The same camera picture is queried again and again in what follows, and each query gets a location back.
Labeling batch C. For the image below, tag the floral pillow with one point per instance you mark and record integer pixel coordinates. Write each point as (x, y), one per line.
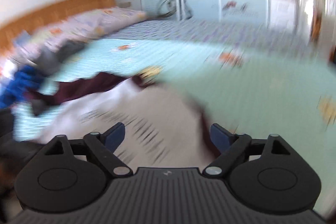
(82, 27)

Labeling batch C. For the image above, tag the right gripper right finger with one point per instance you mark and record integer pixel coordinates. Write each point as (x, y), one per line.
(232, 148)

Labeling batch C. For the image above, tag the maroon and grey sweatshirt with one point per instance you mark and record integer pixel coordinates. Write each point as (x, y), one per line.
(163, 127)

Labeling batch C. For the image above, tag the blue garment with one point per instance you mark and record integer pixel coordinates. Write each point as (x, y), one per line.
(15, 87)

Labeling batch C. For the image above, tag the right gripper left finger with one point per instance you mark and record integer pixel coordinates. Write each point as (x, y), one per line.
(101, 149)

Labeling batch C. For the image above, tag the mint quilted bee bedspread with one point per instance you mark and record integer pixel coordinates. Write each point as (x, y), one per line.
(247, 79)

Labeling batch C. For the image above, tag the wooden headboard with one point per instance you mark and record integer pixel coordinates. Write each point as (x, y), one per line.
(45, 15)

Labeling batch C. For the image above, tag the grey garment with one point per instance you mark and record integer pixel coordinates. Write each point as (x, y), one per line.
(49, 62)

